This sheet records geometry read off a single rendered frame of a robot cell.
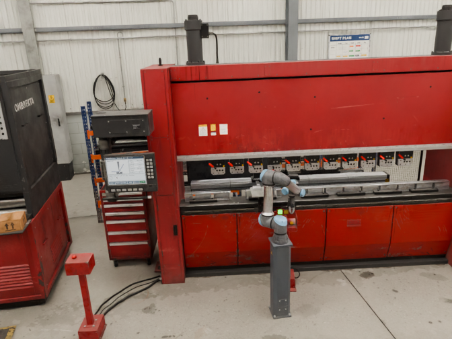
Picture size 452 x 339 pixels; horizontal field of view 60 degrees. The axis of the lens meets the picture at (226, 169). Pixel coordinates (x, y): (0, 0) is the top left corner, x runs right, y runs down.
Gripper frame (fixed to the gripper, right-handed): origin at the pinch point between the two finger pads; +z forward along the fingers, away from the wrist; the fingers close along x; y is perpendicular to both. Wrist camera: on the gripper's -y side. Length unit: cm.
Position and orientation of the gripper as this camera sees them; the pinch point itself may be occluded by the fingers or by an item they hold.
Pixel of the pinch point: (291, 212)
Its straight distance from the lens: 401.1
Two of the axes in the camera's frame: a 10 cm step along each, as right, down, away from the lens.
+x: -10.0, 0.2, 0.8
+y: 0.7, -4.0, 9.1
